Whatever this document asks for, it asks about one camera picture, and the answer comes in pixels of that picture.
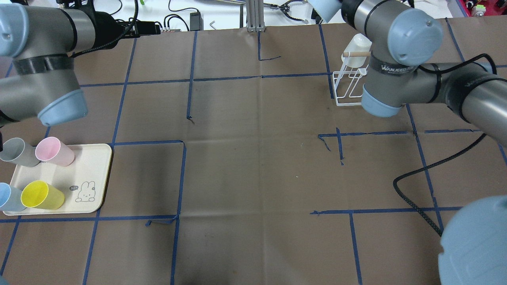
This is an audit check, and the aluminium frame post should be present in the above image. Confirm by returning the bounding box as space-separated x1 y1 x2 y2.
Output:
246 0 265 32

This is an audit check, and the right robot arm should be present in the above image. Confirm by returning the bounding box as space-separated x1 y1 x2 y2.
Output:
339 0 507 285

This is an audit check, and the yellow cup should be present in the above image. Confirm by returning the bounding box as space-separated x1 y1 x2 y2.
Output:
21 180 65 210

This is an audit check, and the white ikea cup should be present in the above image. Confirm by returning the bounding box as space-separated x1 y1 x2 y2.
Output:
341 34 372 68

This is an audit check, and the grey cup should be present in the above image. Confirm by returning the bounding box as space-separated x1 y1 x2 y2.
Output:
0 137 40 167

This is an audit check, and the black power adapter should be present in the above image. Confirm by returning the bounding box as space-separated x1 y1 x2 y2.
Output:
189 11 204 31

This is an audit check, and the cream plastic tray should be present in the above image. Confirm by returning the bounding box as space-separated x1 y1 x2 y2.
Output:
4 144 112 216

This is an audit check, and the white wire cup rack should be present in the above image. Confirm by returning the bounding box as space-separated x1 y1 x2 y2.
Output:
332 51 371 107

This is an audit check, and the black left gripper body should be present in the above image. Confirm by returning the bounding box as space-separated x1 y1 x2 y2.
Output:
56 0 162 52

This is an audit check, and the pink cup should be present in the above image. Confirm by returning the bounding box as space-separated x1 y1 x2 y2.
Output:
35 137 75 167

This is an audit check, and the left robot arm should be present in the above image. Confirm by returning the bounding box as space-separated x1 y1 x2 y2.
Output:
0 0 161 127

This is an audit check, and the light blue cup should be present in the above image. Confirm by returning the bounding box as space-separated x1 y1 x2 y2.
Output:
0 182 26 212
308 0 342 23

